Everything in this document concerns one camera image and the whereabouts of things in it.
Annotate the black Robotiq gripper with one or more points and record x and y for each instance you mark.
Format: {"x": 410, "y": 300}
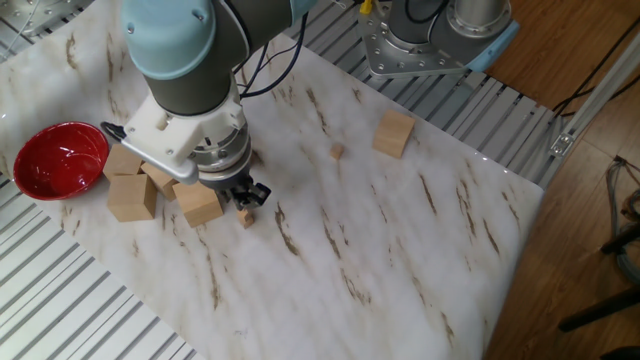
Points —
{"x": 227, "y": 181}

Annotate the large wooden cube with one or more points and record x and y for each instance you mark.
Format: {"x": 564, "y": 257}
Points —
{"x": 131, "y": 198}
{"x": 120, "y": 161}
{"x": 161, "y": 181}
{"x": 197, "y": 204}
{"x": 393, "y": 134}

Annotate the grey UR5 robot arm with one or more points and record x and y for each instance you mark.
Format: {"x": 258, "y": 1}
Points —
{"x": 190, "y": 60}

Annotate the silver wrist adapter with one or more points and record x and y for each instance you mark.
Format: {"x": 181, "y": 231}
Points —
{"x": 225, "y": 152}

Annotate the white marble pattern sheet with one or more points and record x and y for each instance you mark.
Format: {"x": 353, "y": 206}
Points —
{"x": 375, "y": 250}

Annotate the red glossy bowl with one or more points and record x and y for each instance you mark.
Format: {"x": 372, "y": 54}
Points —
{"x": 61, "y": 160}

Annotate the yellow plastic piece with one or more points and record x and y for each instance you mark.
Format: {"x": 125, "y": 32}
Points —
{"x": 366, "y": 6}

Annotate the round silver mounting plate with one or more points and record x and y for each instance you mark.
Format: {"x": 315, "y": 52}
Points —
{"x": 35, "y": 15}

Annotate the black chair leg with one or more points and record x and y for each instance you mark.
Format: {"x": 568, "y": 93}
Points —
{"x": 600, "y": 310}
{"x": 622, "y": 240}

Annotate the white plastic wrist bracket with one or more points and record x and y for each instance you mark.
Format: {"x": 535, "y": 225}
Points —
{"x": 180, "y": 132}

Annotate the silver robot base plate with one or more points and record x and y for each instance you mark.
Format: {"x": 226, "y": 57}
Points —
{"x": 395, "y": 62}

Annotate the aluminium frame post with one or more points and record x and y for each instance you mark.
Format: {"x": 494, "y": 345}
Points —
{"x": 595, "y": 97}

